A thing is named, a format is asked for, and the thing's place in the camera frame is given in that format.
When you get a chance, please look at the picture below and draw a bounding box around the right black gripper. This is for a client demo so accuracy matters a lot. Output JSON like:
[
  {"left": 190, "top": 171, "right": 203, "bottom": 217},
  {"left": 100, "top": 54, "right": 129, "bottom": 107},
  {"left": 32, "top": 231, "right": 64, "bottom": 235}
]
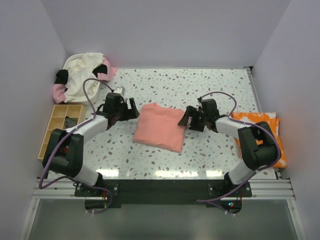
[{"left": 177, "top": 106, "right": 208, "bottom": 133}]

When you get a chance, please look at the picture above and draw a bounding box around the salmon pink t-shirt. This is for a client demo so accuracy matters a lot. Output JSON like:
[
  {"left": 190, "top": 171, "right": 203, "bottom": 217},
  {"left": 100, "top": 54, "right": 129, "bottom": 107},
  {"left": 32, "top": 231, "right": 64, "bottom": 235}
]
[{"left": 133, "top": 103, "right": 186, "bottom": 153}]

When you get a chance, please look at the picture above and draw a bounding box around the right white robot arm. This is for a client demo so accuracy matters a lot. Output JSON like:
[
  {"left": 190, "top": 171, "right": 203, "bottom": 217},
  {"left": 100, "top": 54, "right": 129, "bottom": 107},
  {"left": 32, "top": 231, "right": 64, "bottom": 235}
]
[{"left": 111, "top": 97, "right": 281, "bottom": 197}]

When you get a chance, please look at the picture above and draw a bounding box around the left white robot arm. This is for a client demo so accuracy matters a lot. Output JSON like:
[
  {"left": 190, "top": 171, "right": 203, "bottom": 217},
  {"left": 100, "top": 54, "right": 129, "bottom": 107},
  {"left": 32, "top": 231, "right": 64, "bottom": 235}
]
[{"left": 39, "top": 92, "right": 140, "bottom": 196}]

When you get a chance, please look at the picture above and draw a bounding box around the white laundry basket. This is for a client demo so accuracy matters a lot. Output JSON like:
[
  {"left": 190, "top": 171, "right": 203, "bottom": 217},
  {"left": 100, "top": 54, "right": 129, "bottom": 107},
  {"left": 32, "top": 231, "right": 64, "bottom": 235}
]
[{"left": 63, "top": 54, "right": 101, "bottom": 106}]

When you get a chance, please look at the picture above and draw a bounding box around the grey item in tray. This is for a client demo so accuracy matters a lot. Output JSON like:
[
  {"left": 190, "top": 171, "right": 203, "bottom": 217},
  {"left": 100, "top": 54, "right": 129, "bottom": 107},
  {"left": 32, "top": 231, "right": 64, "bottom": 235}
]
[{"left": 64, "top": 116, "right": 77, "bottom": 129}]

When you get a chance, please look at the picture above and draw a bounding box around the cream white garment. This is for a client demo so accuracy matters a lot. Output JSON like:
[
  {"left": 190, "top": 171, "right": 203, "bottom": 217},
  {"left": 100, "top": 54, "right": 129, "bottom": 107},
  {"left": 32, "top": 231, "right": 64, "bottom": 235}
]
[{"left": 62, "top": 52, "right": 106, "bottom": 104}]

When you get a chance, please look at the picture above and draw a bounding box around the wooden compartment tray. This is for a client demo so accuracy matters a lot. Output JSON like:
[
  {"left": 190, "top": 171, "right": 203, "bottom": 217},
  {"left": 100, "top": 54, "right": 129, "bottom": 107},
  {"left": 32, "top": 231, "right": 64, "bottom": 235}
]
[{"left": 37, "top": 104, "right": 86, "bottom": 161}]

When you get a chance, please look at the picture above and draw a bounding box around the folded orange white t-shirt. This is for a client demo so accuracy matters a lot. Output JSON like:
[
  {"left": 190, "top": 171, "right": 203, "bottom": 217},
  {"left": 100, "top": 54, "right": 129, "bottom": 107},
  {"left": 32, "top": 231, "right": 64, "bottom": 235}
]
[{"left": 231, "top": 111, "right": 288, "bottom": 169}]

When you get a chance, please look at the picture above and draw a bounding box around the light pink garment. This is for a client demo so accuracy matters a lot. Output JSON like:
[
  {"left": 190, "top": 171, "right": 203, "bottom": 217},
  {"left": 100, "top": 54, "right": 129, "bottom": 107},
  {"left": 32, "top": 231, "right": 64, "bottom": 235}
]
[{"left": 52, "top": 84, "right": 66, "bottom": 104}]

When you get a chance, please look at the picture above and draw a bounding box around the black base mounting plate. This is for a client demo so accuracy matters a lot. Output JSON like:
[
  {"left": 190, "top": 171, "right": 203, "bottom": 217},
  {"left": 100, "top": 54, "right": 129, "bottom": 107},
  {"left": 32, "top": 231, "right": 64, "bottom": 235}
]
[{"left": 74, "top": 178, "right": 252, "bottom": 210}]

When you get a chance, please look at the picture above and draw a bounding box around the black garment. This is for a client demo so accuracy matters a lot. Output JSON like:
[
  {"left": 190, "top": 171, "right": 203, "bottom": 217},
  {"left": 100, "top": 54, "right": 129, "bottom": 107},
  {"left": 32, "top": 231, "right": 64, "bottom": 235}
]
[{"left": 54, "top": 69, "right": 69, "bottom": 85}]

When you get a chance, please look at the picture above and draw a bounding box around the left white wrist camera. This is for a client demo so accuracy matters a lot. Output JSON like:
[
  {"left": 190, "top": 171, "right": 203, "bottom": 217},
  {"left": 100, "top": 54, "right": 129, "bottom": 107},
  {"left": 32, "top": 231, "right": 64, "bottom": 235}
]
[{"left": 113, "top": 86, "right": 126, "bottom": 97}]

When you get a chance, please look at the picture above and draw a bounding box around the aluminium frame rail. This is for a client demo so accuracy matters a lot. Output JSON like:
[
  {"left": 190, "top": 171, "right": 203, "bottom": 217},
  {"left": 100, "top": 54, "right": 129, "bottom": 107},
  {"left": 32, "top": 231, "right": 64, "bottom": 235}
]
[{"left": 18, "top": 177, "right": 81, "bottom": 240}]

